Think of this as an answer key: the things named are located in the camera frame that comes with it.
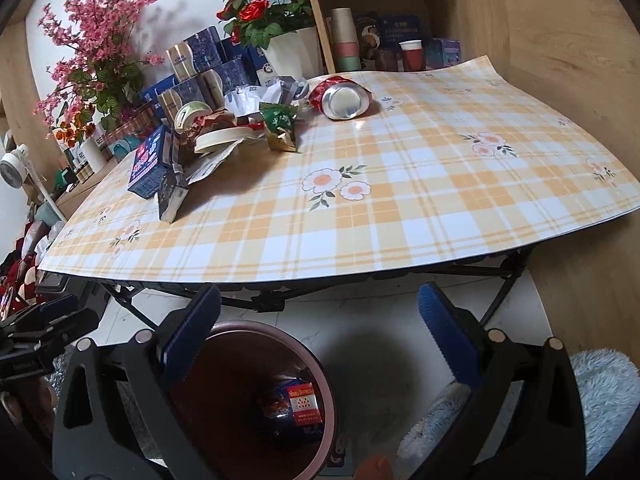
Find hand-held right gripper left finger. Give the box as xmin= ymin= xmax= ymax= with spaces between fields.
xmin=52 ymin=282 xmax=223 ymax=480

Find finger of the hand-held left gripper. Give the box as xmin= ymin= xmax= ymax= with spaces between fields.
xmin=25 ymin=294 xmax=79 ymax=324
xmin=30 ymin=308 xmax=100 ymax=345

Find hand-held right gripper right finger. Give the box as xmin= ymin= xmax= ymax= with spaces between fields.
xmin=415 ymin=281 xmax=588 ymax=480

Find brown plastic bin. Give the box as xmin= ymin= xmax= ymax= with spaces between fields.
xmin=165 ymin=321 xmax=339 ymax=480

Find dark blue small box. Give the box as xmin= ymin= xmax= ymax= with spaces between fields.
xmin=157 ymin=162 xmax=191 ymax=225

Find blue printed box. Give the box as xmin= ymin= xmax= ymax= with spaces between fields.
xmin=127 ymin=125 xmax=169 ymax=201

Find red-brown wrapper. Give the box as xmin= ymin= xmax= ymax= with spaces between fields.
xmin=187 ymin=112 xmax=239 ymax=137

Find green white paper cup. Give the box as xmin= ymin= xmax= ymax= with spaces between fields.
xmin=174 ymin=101 xmax=215 ymax=129

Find brown paper wrapper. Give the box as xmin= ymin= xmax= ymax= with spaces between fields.
xmin=259 ymin=102 xmax=301 ymax=154

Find white paper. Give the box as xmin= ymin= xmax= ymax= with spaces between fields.
xmin=223 ymin=77 xmax=311 ymax=117

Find crushed red can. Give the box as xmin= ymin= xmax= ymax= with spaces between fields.
xmin=308 ymin=75 xmax=372 ymax=121

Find red and dark cloth pile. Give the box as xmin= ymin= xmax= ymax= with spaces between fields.
xmin=0 ymin=220 xmax=66 ymax=322

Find fluffy slipper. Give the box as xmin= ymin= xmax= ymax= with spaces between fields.
xmin=397 ymin=384 xmax=482 ymax=462

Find dark snack wrapper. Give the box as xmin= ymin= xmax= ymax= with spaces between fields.
xmin=256 ymin=394 xmax=296 ymax=427

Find yellow plaid tablecloth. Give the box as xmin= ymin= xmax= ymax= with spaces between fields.
xmin=37 ymin=55 xmax=640 ymax=286

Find red cigarette packet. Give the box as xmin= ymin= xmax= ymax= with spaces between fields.
xmin=287 ymin=382 xmax=324 ymax=429

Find low wooden cabinet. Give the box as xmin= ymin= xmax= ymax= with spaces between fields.
xmin=52 ymin=157 xmax=134 ymax=221

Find white desk fan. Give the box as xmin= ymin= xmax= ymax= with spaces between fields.
xmin=0 ymin=144 xmax=67 ymax=222

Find row of small brown bottles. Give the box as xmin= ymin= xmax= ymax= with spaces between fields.
xmin=65 ymin=145 xmax=94 ymax=181

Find white ribbed vase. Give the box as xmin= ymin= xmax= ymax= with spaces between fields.
xmin=80 ymin=135 xmax=109 ymax=174

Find light blue fluffy robe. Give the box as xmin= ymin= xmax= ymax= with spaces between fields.
xmin=569 ymin=349 xmax=640 ymax=477

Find orange artificial flowers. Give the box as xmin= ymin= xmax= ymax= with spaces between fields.
xmin=52 ymin=110 xmax=96 ymax=144

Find copper striped gift box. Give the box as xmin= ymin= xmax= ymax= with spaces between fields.
xmin=102 ymin=107 xmax=162 ymax=162

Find gold blue gift box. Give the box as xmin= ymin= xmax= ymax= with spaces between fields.
xmin=220 ymin=57 xmax=261 ymax=94
xmin=166 ymin=27 xmax=224 ymax=81
xmin=172 ymin=70 xmax=224 ymax=111

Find dark blue flat box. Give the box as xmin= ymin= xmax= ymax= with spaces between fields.
xmin=140 ymin=77 xmax=176 ymax=106

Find pink blossom plant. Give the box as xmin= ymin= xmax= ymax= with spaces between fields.
xmin=34 ymin=0 xmax=166 ymax=132

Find blue box with white emblem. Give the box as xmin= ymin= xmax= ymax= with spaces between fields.
xmin=252 ymin=47 xmax=281 ymax=89

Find red cup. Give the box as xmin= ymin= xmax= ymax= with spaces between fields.
xmin=398 ymin=40 xmax=425 ymax=72

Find small bright blue box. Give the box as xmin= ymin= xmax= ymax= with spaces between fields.
xmin=425 ymin=37 xmax=464 ymax=69

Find white flower pot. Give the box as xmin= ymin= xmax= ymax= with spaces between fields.
xmin=260 ymin=26 xmax=324 ymax=81

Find dark box with swan print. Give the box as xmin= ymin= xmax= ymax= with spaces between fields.
xmin=357 ymin=11 xmax=381 ymax=69

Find large dark blue box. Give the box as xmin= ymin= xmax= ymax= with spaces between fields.
xmin=377 ymin=14 xmax=421 ymax=51

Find stack of paper cups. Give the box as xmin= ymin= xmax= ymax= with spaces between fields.
xmin=330 ymin=7 xmax=362 ymax=74

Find wooden shelf unit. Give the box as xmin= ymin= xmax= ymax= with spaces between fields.
xmin=300 ymin=0 xmax=511 ymax=76

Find red rose plant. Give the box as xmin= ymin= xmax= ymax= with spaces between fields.
xmin=216 ymin=0 xmax=316 ymax=51

